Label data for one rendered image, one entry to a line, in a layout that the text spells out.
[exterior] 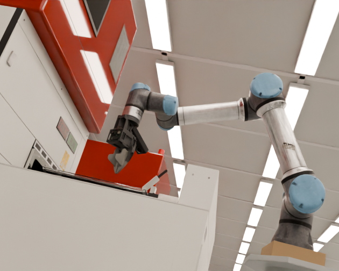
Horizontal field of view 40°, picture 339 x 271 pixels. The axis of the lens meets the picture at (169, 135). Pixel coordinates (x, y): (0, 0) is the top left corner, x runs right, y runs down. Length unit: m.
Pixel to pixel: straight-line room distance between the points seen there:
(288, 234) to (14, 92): 1.01
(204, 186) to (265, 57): 2.67
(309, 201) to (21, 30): 1.04
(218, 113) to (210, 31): 1.97
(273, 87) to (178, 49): 2.40
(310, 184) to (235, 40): 2.34
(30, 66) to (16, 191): 0.39
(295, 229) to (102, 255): 0.74
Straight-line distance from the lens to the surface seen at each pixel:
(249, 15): 3.53
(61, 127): 1.78
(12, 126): 1.46
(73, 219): 1.29
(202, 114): 1.85
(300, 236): 1.69
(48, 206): 1.32
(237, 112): 1.86
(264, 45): 3.78
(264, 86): 1.73
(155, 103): 1.74
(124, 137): 1.67
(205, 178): 1.34
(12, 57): 1.38
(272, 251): 1.62
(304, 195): 1.59
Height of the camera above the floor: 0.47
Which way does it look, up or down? 24 degrees up
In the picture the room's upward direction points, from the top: 16 degrees clockwise
